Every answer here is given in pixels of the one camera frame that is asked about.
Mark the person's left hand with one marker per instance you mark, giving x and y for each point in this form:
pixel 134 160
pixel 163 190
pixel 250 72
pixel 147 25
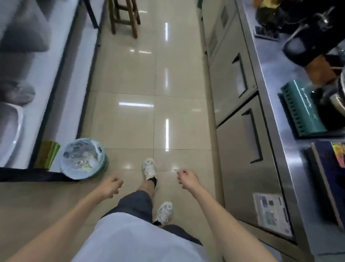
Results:
pixel 110 187

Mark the white sneaker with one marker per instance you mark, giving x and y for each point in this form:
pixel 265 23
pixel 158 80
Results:
pixel 149 168
pixel 164 212

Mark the wooden stool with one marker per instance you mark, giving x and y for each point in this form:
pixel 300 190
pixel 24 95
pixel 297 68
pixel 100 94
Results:
pixel 125 14

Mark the black smartphone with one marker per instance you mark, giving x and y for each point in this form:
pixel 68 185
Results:
pixel 265 33

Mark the black machine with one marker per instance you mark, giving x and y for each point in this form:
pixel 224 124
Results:
pixel 310 29

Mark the person's right hand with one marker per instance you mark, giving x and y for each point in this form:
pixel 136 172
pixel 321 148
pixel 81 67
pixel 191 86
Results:
pixel 190 180

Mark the round bin with plastic bag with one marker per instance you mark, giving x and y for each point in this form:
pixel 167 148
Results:
pixel 82 159

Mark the white paper label sticker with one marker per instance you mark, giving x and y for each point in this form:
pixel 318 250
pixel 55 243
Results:
pixel 272 213

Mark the person's left fingers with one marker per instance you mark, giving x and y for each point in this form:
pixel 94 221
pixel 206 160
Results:
pixel 118 185

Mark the brown wooden block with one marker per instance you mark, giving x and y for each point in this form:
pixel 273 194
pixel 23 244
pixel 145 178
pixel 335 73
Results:
pixel 320 70

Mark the person's right forearm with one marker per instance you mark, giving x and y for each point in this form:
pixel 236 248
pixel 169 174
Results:
pixel 229 226

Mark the person's left forearm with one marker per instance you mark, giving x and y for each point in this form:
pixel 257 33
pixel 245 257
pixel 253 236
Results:
pixel 62 226

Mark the white counter with black frame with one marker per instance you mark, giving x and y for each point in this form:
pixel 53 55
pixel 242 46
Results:
pixel 62 81

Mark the green plastic tray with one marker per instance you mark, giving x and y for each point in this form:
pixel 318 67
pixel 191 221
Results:
pixel 302 108

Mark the steel pot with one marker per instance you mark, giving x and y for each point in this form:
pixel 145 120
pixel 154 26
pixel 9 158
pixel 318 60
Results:
pixel 339 93

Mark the person's left leg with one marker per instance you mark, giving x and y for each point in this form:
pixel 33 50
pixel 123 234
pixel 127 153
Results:
pixel 147 186

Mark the white basin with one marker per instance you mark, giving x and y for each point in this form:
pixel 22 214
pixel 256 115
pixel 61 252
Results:
pixel 9 135

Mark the dark grey shorts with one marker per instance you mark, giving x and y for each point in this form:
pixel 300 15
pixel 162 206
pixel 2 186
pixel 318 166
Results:
pixel 133 205

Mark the white shirt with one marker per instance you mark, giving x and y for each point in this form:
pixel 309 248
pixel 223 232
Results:
pixel 134 240

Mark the green and yellow sponge pack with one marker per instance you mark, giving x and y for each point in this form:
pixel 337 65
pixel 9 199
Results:
pixel 49 154

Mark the stainless steel counter cabinet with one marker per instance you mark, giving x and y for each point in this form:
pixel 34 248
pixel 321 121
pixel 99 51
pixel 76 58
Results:
pixel 242 151

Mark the grey plastic container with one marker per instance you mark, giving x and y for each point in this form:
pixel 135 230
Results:
pixel 24 27

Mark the dark blue box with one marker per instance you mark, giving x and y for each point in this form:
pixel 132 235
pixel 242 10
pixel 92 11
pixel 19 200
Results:
pixel 330 175

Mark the person's right fingers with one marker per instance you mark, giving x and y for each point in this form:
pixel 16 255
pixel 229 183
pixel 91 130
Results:
pixel 182 176

